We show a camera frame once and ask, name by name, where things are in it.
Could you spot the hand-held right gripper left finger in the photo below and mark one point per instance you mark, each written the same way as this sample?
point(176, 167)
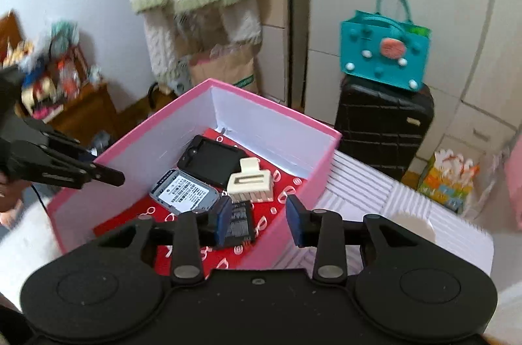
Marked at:
point(222, 222)

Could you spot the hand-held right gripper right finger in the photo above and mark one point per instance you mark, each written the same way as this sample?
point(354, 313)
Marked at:
point(295, 220)

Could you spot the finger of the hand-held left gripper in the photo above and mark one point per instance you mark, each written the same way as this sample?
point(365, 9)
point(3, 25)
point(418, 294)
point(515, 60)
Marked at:
point(45, 133)
point(61, 171)

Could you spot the black battery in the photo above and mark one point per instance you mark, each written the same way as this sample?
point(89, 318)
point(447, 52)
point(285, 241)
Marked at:
point(243, 222)

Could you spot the cream claw hair clip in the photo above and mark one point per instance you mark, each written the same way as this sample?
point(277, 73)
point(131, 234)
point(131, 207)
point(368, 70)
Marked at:
point(251, 184)

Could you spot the grey pocket router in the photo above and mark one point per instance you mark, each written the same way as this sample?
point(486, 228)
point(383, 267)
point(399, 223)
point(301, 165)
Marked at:
point(183, 192)

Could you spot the pink cardboard box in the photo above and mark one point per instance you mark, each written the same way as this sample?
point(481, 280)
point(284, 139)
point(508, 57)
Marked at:
point(316, 165)

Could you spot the black phone case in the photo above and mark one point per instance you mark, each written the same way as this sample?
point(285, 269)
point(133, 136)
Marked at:
point(212, 161)

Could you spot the person's left hand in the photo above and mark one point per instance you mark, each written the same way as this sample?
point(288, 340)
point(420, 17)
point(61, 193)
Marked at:
point(10, 196)

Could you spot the pile of small trinkets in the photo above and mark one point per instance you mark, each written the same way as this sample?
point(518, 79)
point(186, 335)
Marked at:
point(53, 76)

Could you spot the striped tablecloth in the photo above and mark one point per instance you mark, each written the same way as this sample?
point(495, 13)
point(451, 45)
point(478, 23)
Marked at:
point(408, 214)

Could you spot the black suitcase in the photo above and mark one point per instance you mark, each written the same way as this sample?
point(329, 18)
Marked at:
point(379, 125)

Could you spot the brown paper bag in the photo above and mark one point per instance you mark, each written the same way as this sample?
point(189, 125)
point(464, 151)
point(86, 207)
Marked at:
point(224, 68)

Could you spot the colourful gift bag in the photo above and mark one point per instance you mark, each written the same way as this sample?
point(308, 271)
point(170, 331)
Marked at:
point(448, 182)

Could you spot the tan wooden cabinet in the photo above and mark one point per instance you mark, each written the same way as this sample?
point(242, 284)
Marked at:
point(277, 43)

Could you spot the teal handbag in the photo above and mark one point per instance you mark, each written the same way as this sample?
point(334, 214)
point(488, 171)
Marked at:
point(383, 51)

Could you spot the pink shopping bag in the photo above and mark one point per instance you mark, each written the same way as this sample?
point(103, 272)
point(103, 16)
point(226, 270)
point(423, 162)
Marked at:
point(514, 182)

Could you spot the grey wardrobe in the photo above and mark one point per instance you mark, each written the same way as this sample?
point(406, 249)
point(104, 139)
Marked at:
point(461, 43)

